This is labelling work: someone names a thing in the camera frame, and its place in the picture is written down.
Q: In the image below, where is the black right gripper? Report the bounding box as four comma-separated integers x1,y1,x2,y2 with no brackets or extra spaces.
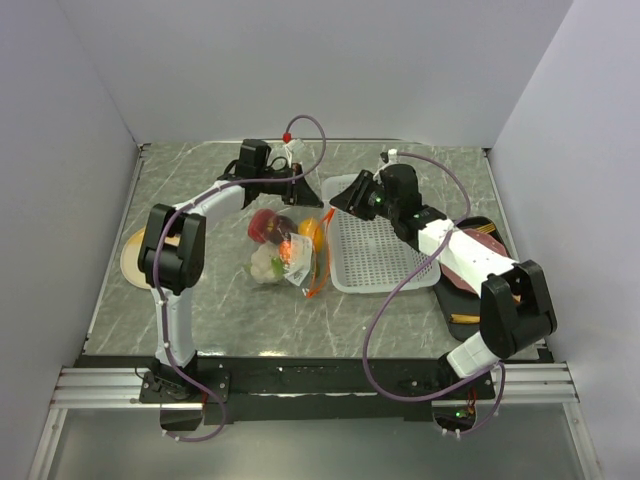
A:
330,170,399,222

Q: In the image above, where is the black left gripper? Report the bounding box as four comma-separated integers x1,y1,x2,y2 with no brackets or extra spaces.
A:
257,163,324,209

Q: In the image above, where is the orange lemon fruit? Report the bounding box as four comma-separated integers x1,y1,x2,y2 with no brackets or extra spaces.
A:
298,217,324,252

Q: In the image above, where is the dark red apple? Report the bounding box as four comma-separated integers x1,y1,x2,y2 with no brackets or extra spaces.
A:
265,214,298,245

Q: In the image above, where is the clear zip bag orange zipper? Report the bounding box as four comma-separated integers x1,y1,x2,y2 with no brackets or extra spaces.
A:
245,207,335,299

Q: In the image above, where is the red bell pepper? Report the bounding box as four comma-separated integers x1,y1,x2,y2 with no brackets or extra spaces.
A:
247,209,276,244

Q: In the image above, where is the white cauliflower toy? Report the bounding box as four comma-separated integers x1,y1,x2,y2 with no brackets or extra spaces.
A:
250,244,284,284

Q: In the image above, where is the green orange mango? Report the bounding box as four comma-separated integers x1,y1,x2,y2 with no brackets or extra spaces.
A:
279,241,299,265

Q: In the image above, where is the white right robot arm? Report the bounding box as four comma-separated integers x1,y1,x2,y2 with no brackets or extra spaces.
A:
330,164,557,398

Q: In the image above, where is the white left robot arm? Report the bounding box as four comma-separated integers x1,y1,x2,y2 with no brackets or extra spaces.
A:
137,135,323,402

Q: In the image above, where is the white plastic basket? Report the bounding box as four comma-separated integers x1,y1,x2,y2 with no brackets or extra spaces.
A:
321,173,441,294

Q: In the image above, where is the gold fork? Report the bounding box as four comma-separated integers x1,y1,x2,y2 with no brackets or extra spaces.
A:
475,223,496,234

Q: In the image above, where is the black tray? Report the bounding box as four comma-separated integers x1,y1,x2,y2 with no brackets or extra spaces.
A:
432,215,543,342

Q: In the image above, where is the pink plate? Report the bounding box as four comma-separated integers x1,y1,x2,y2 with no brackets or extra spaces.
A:
440,228,509,294

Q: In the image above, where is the yellow round plate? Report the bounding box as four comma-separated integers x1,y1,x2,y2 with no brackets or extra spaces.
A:
120,228,150,290

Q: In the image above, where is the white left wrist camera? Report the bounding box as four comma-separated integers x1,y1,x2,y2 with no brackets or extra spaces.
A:
282,132,305,157

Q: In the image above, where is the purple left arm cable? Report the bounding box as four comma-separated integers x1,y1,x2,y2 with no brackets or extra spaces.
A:
152,114,327,444

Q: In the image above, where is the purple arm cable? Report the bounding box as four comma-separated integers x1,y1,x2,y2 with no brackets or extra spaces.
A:
152,114,327,444
361,148,506,437

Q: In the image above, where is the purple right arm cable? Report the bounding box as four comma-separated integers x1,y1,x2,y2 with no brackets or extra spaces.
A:
361,148,506,437

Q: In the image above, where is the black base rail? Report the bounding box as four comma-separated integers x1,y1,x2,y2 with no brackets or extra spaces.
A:
138,346,556,434

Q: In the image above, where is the aluminium frame rail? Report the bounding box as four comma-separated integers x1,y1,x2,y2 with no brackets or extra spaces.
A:
28,363,578,479

